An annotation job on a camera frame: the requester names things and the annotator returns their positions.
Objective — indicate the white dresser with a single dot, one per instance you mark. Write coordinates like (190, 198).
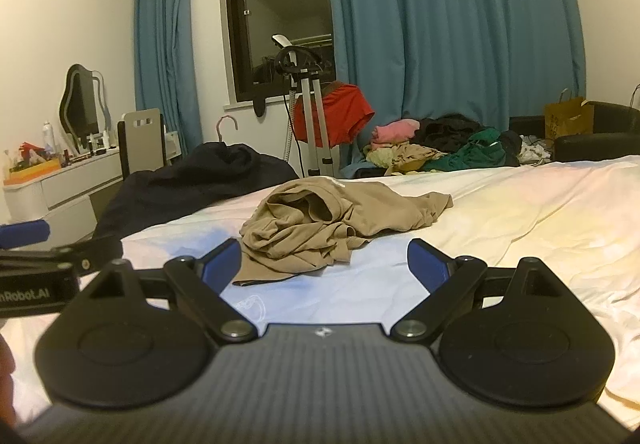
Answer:
(65, 189)

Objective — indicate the white patterned cloth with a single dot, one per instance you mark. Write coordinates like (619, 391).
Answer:
(534, 151)

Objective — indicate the beige garment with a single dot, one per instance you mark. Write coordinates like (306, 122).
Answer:
(411, 157)

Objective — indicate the orange box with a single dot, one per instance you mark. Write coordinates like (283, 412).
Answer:
(35, 172)

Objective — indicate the wide blue curtain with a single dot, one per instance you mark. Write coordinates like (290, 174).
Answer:
(450, 24)

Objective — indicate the black sofa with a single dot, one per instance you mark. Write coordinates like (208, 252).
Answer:
(615, 124)

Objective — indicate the narrow blue curtain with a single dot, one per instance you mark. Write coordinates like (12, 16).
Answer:
(165, 49)

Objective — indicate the wavy-edged mirror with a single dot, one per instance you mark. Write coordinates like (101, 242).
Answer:
(80, 109)

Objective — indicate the pink garment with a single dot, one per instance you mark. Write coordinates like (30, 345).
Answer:
(395, 131)

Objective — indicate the brown paper bag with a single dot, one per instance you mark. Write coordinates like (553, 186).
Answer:
(567, 120)

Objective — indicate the white-backed chair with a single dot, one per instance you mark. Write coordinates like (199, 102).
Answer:
(142, 134)

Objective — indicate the row of cosmetic bottles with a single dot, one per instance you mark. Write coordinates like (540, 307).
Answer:
(95, 144)

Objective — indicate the pink hanger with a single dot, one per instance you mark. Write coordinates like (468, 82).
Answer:
(220, 126)

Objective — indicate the white box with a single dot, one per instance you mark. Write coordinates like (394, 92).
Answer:
(172, 144)

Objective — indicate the black garment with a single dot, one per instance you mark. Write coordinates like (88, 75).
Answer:
(200, 179)

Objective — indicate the black clothes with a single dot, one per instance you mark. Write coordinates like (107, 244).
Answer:
(450, 131)

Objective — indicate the red garment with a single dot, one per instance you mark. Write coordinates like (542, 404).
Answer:
(345, 114)

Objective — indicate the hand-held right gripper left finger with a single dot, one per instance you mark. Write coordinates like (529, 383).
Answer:
(224, 260)

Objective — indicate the green garment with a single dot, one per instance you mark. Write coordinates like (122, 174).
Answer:
(475, 155)

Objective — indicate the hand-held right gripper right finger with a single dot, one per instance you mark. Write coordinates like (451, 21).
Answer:
(426, 265)

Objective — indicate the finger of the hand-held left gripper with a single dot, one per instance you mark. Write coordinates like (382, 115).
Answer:
(25, 233)
(75, 258)

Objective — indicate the white spray bottle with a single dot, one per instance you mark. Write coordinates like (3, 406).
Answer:
(48, 139)

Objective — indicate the tan shirt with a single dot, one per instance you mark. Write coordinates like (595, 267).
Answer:
(325, 219)

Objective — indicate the garment steamer stand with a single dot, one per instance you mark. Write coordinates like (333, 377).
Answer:
(310, 124)

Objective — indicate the yellow-green garment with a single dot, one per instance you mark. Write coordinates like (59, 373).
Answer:
(379, 157)

